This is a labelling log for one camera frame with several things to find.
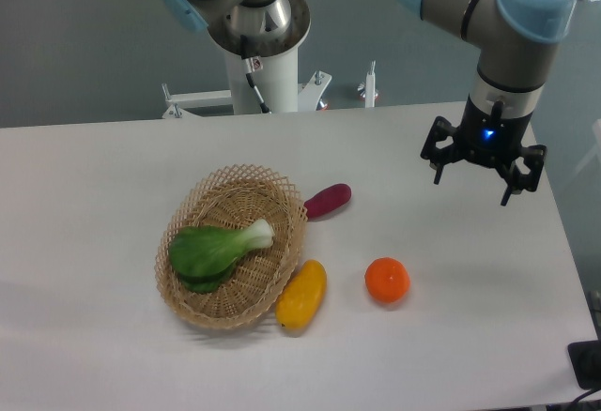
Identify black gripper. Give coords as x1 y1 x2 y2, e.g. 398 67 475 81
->
420 98 547 206

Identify orange fruit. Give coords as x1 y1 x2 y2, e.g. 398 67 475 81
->
364 257 411 304

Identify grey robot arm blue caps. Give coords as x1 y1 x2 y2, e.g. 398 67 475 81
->
162 0 577 196

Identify purple sweet potato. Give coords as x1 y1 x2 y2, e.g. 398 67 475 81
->
304 183 352 221

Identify black device at table edge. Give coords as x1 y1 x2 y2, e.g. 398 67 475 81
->
566 290 601 391

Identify yellow mango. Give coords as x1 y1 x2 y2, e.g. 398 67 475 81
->
275 260 328 332

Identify woven wicker basket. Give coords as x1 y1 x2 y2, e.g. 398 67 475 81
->
155 164 307 329

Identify green bok choy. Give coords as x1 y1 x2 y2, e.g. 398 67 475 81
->
168 219 275 293

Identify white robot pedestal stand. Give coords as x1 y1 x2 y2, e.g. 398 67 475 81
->
162 42 332 119

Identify black cable on pedestal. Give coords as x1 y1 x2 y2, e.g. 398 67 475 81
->
239 34 272 114

